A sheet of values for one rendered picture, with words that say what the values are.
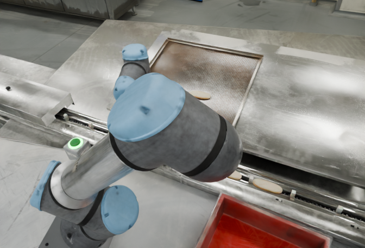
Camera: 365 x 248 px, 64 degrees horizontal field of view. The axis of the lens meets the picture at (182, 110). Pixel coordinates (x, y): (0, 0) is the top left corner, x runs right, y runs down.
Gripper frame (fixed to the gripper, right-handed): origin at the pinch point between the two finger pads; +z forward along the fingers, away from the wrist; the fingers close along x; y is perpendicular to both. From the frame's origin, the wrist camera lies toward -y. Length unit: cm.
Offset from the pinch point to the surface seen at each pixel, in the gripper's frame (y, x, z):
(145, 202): 10.8, -21.3, 11.8
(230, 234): 41.0, -20.4, 11.2
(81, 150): -20.5, -15.0, 5.5
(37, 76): -85, 22, 13
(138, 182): 4.3, -15.3, 11.8
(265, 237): 51, -17, 11
